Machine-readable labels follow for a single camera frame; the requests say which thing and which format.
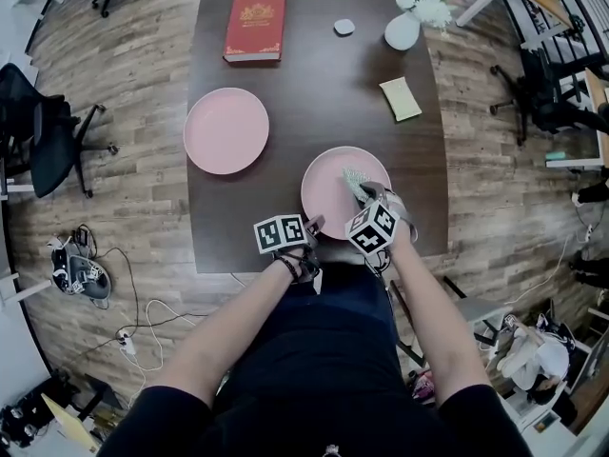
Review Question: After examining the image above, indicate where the black bracelet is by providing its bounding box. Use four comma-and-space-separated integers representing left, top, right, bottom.
275, 253, 305, 283

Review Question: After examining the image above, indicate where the person's left forearm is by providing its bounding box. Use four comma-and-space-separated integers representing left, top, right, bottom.
151, 249, 305, 407

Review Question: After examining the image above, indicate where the person's black clothing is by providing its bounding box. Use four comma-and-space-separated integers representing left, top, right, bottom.
97, 262, 534, 457

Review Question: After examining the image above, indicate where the yellow board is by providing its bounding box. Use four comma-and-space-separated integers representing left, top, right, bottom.
40, 392, 101, 451

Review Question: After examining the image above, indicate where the person's right forearm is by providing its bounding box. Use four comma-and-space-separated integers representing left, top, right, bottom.
387, 228, 491, 407

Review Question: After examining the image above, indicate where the pink plate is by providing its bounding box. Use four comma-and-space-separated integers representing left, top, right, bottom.
183, 87, 270, 176
300, 146, 393, 241

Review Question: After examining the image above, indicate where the grey domed backpack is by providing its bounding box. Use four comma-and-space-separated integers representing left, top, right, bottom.
50, 235, 113, 302

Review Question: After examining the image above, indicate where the pink bag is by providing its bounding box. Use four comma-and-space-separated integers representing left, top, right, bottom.
413, 371, 434, 399

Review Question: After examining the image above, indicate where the green patterned sponge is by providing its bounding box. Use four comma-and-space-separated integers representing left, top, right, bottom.
341, 167, 373, 202

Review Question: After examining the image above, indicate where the red hardcover book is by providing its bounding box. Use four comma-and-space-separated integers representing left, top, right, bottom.
222, 0, 287, 65

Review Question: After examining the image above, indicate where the yellow green sponge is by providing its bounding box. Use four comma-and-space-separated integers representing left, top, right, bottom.
379, 77, 423, 122

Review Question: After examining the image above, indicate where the white ceramic vase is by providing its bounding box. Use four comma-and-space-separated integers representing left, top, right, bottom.
383, 10, 422, 50

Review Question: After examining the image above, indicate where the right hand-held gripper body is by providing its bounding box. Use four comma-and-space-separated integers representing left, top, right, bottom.
344, 193, 419, 256

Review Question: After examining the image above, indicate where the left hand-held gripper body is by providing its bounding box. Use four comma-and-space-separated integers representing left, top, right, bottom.
253, 214, 324, 285

